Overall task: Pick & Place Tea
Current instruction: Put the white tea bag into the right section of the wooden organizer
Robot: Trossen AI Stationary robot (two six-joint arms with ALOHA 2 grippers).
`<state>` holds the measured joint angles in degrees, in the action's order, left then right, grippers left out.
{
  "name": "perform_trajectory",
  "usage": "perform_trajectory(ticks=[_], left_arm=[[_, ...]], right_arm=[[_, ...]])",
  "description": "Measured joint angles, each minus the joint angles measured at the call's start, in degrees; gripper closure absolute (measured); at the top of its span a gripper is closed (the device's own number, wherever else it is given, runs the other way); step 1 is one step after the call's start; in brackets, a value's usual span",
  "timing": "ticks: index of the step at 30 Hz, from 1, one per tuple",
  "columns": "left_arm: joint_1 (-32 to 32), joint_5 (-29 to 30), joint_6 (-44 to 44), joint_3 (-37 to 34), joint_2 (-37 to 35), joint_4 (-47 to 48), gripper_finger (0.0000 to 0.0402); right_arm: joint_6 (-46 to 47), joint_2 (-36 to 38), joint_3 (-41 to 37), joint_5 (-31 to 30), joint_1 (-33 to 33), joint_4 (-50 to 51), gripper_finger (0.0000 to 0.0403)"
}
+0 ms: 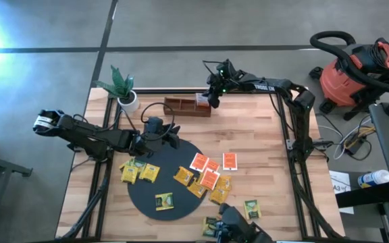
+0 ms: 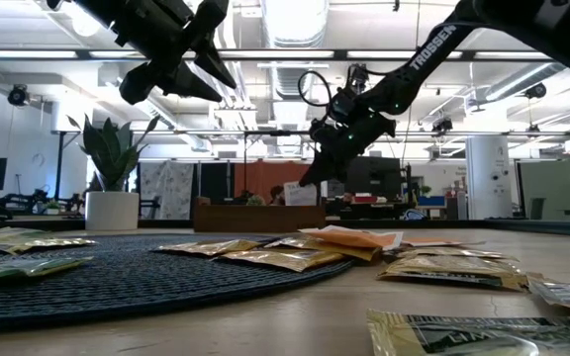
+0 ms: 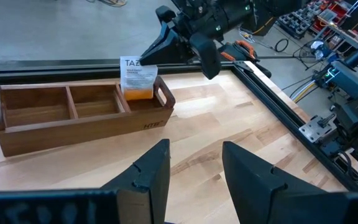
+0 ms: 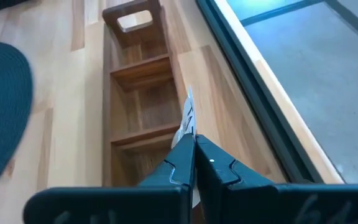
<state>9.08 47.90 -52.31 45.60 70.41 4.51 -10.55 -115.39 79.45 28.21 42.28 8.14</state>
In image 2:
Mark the orange white tea packet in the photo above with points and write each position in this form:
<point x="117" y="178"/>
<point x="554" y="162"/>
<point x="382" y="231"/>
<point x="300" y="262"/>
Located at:
<point x="354" y="237"/>
<point x="301" y="194"/>

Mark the person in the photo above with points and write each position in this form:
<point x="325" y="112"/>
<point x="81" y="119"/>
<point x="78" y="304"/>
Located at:
<point x="277" y="195"/>

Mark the long ceiling light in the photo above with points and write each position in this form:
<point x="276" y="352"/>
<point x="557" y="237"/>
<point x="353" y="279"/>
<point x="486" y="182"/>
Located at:
<point x="379" y="54"/>
<point x="285" y="54"/>
<point x="23" y="54"/>

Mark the silver ceiling duct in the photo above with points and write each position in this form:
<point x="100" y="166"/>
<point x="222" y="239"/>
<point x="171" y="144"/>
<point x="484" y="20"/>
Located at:
<point x="295" y="20"/>

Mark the grey patterned curtain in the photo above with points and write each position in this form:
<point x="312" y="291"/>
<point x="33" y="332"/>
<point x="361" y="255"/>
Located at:
<point x="166" y="190"/>

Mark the black ceiling spotlight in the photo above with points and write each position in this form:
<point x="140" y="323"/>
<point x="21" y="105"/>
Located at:
<point x="536" y="91"/>
<point x="18" y="95"/>
<point x="442" y="125"/>

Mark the round dark woven placemat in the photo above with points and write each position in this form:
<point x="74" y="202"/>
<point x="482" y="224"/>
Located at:
<point x="141" y="282"/>

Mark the black distant machine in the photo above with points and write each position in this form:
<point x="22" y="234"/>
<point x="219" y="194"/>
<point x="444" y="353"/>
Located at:
<point x="37" y="202"/>

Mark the black monitor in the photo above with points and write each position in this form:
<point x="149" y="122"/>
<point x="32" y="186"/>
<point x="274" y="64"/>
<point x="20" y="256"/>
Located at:
<point x="379" y="175"/>

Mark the dark green tea packet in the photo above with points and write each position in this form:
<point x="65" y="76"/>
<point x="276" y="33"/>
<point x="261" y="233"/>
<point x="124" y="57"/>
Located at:
<point x="463" y="336"/>

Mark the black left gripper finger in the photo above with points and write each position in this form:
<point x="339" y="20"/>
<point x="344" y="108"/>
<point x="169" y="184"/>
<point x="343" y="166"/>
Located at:
<point x="166" y="81"/>
<point x="208" y="29"/>

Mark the black pole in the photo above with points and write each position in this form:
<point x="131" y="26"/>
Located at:
<point x="60" y="168"/>

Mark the green plant in white pot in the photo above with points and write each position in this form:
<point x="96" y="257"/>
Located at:
<point x="112" y="210"/>

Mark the white round column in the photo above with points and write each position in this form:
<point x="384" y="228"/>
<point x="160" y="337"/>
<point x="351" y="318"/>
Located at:
<point x="488" y="178"/>

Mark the orange partition wall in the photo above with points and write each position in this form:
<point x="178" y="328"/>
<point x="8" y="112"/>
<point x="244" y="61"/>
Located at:
<point x="260" y="175"/>

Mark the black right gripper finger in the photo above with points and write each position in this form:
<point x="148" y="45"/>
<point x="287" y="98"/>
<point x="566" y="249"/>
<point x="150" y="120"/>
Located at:
<point x="314" y="170"/>
<point x="342" y="168"/>

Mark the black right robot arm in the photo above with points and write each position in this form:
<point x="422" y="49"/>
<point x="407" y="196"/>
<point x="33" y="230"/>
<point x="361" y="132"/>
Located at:
<point x="428" y="49"/>

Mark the grey green partition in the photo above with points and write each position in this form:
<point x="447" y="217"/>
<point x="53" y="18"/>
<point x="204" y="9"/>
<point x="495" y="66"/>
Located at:
<point x="557" y="190"/>

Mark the brown wooden organizer box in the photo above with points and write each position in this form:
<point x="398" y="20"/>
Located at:
<point x="260" y="217"/>

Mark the small distant green plant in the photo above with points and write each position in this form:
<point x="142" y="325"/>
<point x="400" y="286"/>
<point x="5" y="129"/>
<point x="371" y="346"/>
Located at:
<point x="255" y="200"/>

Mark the green yellow tea packet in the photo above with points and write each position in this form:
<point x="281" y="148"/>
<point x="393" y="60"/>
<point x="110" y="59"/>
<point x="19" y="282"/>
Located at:
<point x="28" y="268"/>

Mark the blue box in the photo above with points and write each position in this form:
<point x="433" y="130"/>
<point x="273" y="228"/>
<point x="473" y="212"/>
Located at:
<point x="431" y="201"/>

